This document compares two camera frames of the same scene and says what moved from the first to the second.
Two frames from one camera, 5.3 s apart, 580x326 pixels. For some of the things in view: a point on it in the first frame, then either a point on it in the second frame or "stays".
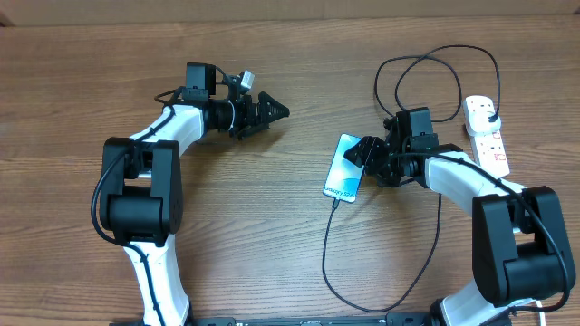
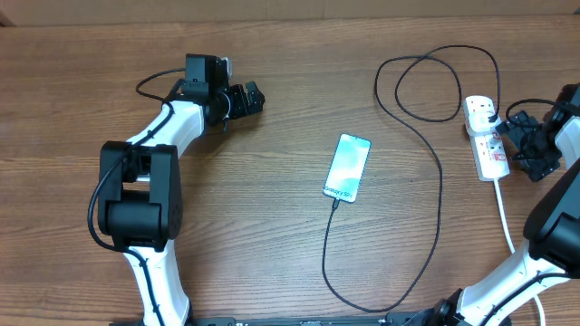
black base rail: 398,319 stays
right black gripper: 370,154 → 517,129
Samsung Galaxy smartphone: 344,176 stays
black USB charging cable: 421,59 stays
